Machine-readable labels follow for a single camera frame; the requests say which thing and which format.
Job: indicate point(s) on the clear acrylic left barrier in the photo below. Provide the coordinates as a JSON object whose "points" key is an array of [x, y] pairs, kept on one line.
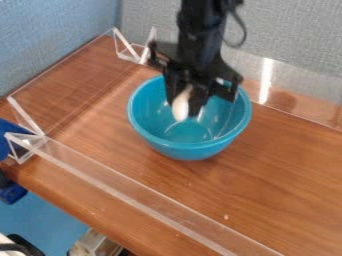
{"points": [[61, 92]]}

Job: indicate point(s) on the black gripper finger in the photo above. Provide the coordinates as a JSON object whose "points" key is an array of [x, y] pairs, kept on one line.
{"points": [[198, 99], [176, 83]]}

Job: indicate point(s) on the clear acrylic barrier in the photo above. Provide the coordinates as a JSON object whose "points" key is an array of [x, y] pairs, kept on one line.
{"points": [[290, 89], [61, 92], [216, 236]]}

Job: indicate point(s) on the clear acrylic back barrier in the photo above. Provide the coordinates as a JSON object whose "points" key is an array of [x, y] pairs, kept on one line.
{"points": [[290, 89]]}

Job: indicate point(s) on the blue clamp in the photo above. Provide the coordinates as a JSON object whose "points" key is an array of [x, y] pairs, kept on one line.
{"points": [[11, 191]]}

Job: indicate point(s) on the black and white object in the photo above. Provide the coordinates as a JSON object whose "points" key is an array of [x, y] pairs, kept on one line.
{"points": [[14, 245]]}

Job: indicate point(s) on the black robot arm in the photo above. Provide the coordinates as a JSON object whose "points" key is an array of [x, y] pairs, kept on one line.
{"points": [[192, 62]]}

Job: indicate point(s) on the white toy mushroom brown cap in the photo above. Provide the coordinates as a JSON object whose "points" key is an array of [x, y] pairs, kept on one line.
{"points": [[181, 104]]}

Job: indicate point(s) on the blue plastic bowl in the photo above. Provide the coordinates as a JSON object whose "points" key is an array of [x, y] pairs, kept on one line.
{"points": [[201, 136]]}

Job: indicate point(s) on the clear bracket under table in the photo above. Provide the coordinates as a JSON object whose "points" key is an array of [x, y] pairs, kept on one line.
{"points": [[94, 244]]}

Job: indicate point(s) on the clear acrylic front barrier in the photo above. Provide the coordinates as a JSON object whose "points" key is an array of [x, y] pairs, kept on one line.
{"points": [[216, 236]]}

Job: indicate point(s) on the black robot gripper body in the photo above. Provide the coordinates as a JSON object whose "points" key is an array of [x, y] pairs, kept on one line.
{"points": [[217, 76]]}

